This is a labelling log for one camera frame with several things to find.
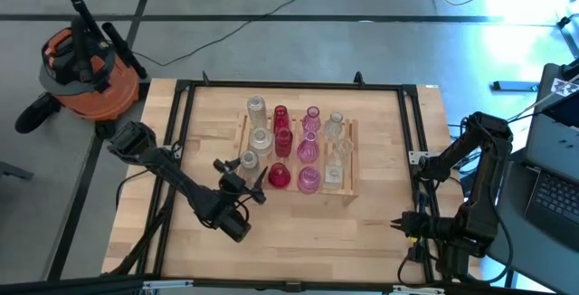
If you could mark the red flared-mouth glass vase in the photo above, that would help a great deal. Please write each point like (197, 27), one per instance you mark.
(279, 175)

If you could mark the black aluminium rig frame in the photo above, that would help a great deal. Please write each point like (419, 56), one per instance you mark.
(298, 84)

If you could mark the clear square glass vase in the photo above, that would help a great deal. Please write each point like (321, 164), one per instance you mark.
(334, 176)

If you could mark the large clear hammered glass vase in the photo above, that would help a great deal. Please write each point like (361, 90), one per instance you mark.
(261, 142)

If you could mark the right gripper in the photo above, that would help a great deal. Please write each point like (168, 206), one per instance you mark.
(423, 226)

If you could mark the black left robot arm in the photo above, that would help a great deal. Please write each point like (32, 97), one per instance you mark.
(172, 173)

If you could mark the white marker tag paper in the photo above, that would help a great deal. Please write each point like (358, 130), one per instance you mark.
(564, 88)

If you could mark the grey desk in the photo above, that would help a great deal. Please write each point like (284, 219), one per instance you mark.
(511, 259)

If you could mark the orange shop vacuum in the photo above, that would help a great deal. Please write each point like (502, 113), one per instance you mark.
(104, 91)

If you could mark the clear diamond-pattern bottle vase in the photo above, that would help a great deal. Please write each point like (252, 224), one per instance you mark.
(256, 111)

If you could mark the black vacuum wand tube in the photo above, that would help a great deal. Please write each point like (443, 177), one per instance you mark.
(124, 50)

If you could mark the wooden slatted shelf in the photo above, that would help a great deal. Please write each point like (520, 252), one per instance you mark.
(350, 177)

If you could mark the silver metal bracket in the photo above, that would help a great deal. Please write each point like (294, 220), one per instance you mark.
(167, 283)
(417, 289)

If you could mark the pink ribbed narrow-neck vase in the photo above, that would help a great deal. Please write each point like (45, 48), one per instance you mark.
(311, 119)

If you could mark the pink ribbed glass vase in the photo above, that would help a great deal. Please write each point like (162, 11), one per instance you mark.
(308, 149)

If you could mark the clear ribbed bulbous glass vase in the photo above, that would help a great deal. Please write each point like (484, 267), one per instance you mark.
(335, 126)

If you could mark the dark grey laptop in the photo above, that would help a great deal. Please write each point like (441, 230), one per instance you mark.
(556, 195)

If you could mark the tall red bottle vase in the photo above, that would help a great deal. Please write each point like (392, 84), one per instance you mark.
(283, 142)

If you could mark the grey floor stand leg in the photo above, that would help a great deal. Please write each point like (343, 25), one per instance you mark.
(13, 170)

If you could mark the small red glass vase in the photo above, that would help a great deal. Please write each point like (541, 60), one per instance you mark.
(280, 117)

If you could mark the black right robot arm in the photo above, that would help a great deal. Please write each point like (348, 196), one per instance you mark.
(479, 186)

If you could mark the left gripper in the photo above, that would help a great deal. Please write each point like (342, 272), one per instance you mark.
(233, 187)

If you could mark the small black table camera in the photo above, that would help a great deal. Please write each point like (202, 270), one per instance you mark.
(291, 286)

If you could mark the clear fluted cylinder glass vase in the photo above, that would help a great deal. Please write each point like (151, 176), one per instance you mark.
(249, 161)

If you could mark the pink round wide vase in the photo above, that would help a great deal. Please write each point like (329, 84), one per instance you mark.
(309, 180)

